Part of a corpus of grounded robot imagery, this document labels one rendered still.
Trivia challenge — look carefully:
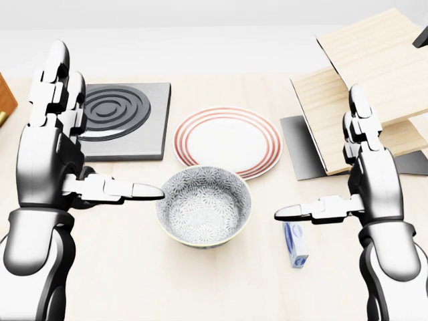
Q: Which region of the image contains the white plate with red rings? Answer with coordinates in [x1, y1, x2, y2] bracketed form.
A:
[173, 106, 284, 181]

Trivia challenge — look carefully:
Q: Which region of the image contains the blue and white cream cheese box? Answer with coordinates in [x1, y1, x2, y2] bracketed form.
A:
[282, 221, 308, 269]

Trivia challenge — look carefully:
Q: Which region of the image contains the pale wooden slat tray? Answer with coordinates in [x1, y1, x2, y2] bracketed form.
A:
[280, 7, 428, 182]

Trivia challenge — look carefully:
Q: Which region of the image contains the flat dark stove plate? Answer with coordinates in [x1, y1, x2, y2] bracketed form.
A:
[77, 82, 173, 163]

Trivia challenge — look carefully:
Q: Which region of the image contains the patterned grey bowl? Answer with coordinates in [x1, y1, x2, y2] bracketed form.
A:
[155, 165, 252, 249]

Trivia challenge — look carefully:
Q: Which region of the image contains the wooden cabinet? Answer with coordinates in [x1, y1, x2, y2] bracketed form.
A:
[0, 72, 19, 118]

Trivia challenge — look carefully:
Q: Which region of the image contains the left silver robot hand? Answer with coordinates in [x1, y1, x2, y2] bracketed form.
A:
[16, 39, 166, 211]

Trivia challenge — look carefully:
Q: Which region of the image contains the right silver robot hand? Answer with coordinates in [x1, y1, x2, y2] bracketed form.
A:
[274, 84, 408, 229]

